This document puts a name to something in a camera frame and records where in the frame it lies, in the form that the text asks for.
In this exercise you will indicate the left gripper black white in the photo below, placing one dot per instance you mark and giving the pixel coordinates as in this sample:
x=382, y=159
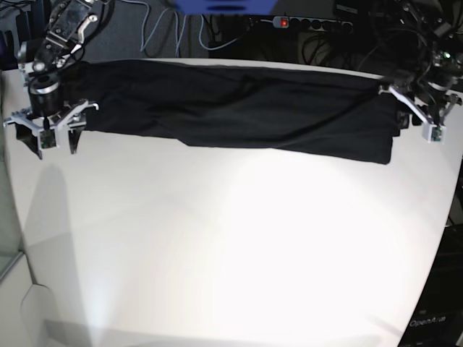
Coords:
x=430, y=105

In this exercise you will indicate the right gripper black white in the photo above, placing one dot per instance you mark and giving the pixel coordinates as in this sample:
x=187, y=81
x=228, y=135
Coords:
x=29, y=122

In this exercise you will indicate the dark navy long-sleeve T-shirt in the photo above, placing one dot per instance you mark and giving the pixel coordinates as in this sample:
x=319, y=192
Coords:
x=321, y=113

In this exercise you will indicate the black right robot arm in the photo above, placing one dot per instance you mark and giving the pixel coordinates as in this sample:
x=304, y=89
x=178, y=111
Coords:
x=42, y=63

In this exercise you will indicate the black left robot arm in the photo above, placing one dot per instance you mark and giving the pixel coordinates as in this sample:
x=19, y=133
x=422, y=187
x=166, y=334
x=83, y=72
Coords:
x=421, y=38

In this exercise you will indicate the blue plastic bin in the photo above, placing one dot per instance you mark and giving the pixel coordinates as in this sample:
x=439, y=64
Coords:
x=226, y=7

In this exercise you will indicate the black OpenArm labelled case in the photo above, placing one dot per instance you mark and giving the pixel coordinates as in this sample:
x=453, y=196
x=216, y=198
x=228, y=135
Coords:
x=437, y=319

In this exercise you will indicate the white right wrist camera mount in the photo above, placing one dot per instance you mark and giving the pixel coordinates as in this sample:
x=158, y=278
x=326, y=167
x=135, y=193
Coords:
x=47, y=139

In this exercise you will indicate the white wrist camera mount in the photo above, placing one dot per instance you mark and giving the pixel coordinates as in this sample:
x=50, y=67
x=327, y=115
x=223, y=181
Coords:
x=47, y=139
x=433, y=133

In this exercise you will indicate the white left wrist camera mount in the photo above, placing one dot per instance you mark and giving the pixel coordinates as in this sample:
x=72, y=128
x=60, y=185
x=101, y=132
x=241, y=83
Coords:
x=433, y=133

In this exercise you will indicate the black power strip red switch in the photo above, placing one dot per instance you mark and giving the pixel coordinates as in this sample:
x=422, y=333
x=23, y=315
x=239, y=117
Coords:
x=307, y=24

